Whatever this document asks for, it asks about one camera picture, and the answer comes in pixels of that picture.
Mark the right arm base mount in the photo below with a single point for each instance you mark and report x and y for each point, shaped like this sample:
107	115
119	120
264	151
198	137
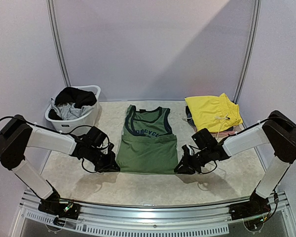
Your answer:
256	205

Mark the left aluminium frame post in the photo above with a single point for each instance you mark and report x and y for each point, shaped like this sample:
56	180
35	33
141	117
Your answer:
57	42

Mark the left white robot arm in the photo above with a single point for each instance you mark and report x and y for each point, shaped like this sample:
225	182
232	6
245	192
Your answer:
19	134

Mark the right aluminium frame post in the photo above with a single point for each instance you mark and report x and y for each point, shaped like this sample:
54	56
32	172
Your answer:
249	50

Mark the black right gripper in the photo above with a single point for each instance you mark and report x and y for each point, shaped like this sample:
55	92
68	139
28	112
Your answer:
190	161

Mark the white plastic laundry basket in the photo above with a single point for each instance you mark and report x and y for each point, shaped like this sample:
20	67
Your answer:
81	125

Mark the aluminium frame post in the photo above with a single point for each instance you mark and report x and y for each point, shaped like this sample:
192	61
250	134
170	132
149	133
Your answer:
57	42
249	50

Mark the green garment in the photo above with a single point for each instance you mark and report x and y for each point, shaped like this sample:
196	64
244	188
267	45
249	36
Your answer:
148	144

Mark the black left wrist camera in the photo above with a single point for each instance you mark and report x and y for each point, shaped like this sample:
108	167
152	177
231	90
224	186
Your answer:
95	137

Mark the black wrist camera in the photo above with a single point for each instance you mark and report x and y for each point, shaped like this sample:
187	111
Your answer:
204	139
95	137

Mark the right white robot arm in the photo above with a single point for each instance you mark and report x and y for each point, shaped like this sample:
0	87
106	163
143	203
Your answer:
276	132

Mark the yellow shorts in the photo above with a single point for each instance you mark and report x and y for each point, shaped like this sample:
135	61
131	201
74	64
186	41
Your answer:
213	110

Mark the grey garment in basket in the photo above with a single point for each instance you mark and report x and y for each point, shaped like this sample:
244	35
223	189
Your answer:
67	111

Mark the folded pink garment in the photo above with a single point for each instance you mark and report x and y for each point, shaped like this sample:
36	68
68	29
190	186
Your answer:
218	130

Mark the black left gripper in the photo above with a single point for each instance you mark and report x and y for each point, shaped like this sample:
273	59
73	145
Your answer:
109	165

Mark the black garment in basket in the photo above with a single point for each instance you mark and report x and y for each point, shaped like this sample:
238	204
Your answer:
77	96

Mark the aluminium front rail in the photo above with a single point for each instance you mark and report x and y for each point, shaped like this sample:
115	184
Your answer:
99	220

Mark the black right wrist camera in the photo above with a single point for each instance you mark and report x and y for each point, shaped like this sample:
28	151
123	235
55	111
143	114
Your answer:
204	139

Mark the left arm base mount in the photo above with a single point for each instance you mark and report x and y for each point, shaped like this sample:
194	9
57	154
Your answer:
62	208

